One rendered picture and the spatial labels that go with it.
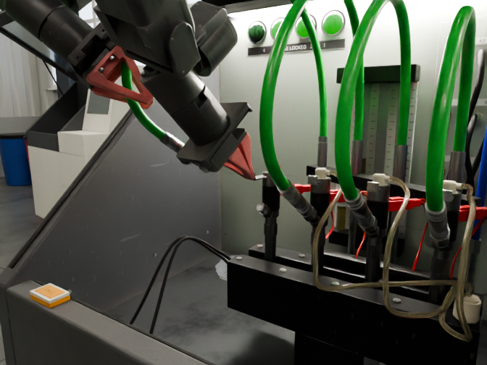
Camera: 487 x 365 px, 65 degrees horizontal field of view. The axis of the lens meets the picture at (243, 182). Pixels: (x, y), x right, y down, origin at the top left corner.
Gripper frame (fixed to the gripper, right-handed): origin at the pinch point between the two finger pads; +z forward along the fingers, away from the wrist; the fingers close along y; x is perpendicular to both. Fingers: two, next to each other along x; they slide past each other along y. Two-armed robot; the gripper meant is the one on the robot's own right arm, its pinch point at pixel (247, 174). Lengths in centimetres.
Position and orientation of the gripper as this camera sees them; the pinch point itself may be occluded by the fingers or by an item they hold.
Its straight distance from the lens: 54.6
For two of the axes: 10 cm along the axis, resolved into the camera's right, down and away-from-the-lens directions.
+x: -6.7, -1.3, 7.4
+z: 5.2, 6.3, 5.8
